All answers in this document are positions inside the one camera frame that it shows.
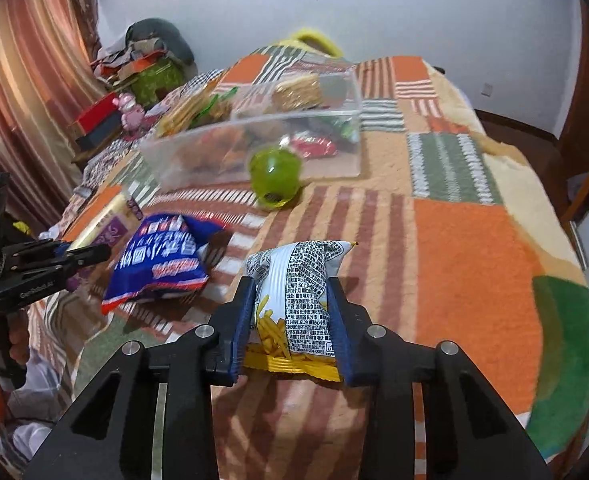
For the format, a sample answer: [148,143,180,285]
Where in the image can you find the purple biscuit pack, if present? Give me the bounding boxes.
[62,185,144,250]

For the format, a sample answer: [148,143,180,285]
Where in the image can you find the blue red snack bag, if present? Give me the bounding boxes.
[100,214,224,314]

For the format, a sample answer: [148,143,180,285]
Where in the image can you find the grey yellow fries snack bag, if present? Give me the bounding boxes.
[244,240,354,382]

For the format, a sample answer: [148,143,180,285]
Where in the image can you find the green jelly cup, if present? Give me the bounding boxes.
[248,146,302,210]

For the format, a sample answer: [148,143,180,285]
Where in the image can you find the red flat box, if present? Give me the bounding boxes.
[69,92,121,152]

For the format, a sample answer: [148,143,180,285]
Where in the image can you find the pink plush toy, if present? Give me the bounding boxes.
[112,92,146,132]

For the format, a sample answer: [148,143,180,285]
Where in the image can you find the long biscuit sleeve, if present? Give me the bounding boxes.
[156,88,212,139]

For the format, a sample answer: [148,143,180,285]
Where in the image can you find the green patterned box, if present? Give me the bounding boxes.
[130,58,185,110]

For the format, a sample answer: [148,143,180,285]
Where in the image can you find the striped pink orange curtain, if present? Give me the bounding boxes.
[0,0,104,231]

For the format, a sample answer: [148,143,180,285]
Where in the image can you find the patchwork striped bed blanket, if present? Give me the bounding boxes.
[29,56,589,460]

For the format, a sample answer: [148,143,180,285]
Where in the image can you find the grey bag on pile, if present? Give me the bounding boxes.
[125,18,195,66]

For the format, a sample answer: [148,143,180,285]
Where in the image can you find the red candy wrapper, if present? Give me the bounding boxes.
[289,132,338,159]

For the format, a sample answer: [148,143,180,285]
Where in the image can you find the square cracker pack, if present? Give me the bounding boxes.
[270,73,323,112]

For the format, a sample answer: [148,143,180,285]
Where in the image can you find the clear plastic storage bin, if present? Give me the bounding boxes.
[139,67,363,191]

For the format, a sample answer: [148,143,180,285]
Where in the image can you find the yellow curved headboard rail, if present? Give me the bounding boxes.
[277,28,343,58]

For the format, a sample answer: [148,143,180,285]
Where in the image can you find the wall power socket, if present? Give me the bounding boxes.
[481,84,493,98]

